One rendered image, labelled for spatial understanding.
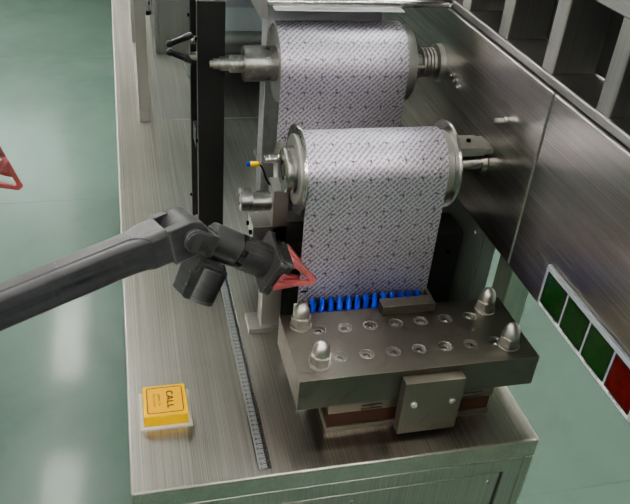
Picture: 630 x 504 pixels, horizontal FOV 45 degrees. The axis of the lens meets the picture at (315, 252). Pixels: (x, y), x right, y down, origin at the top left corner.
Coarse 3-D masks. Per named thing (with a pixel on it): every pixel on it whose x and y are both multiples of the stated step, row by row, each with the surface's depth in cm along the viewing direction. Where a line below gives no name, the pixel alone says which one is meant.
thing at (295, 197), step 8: (296, 136) 119; (448, 136) 124; (288, 144) 124; (296, 144) 118; (448, 144) 123; (296, 152) 118; (448, 152) 122; (448, 184) 124; (296, 192) 120; (448, 192) 125; (296, 200) 121
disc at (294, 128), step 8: (296, 128) 119; (288, 136) 125; (304, 144) 116; (304, 152) 115; (304, 160) 115; (304, 168) 115; (304, 176) 116; (304, 184) 116; (304, 192) 116; (304, 200) 117; (296, 208) 123; (304, 208) 119
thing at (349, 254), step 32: (320, 224) 122; (352, 224) 123; (384, 224) 124; (416, 224) 126; (320, 256) 125; (352, 256) 127; (384, 256) 128; (416, 256) 130; (320, 288) 129; (352, 288) 131; (384, 288) 132; (416, 288) 134
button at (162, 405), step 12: (180, 384) 125; (144, 396) 122; (156, 396) 122; (168, 396) 123; (180, 396) 123; (144, 408) 120; (156, 408) 120; (168, 408) 121; (180, 408) 121; (144, 420) 119; (156, 420) 119; (168, 420) 120; (180, 420) 121
